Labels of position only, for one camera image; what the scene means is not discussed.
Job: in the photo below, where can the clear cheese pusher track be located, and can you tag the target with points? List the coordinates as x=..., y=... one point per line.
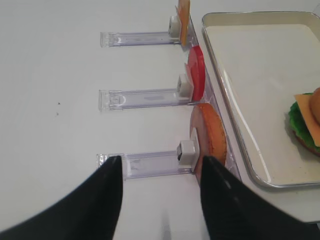
x=118, y=39

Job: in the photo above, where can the white cheese pusher block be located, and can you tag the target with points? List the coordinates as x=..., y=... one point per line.
x=174, y=28

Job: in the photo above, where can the white tomato pusher block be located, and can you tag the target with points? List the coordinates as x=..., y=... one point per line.
x=185, y=87

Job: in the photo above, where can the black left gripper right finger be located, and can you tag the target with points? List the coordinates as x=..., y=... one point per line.
x=234, y=212

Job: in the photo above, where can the clear bun pusher track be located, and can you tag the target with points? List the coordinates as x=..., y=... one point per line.
x=146, y=165

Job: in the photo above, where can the clear tomato pusher track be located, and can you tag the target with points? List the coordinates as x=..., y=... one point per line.
x=132, y=99

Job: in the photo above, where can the green lettuce leaf on tray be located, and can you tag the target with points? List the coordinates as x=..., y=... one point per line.
x=300, y=129

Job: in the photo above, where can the red tomato slice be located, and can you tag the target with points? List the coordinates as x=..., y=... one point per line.
x=196, y=68

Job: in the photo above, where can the bottom bun half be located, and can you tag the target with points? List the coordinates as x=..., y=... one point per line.
x=210, y=133

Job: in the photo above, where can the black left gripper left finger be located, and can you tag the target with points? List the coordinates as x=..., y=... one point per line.
x=90, y=212

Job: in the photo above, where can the silver metal baking tray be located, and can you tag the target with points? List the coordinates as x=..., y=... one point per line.
x=264, y=62

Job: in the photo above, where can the sesame bun top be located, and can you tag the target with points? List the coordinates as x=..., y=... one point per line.
x=314, y=107

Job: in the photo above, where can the upright orange cheese slice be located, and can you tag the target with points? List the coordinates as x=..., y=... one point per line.
x=183, y=15

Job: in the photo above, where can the flat orange cheese slice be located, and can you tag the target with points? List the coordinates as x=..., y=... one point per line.
x=308, y=117

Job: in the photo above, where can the white bun pusher block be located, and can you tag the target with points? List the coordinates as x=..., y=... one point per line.
x=188, y=152

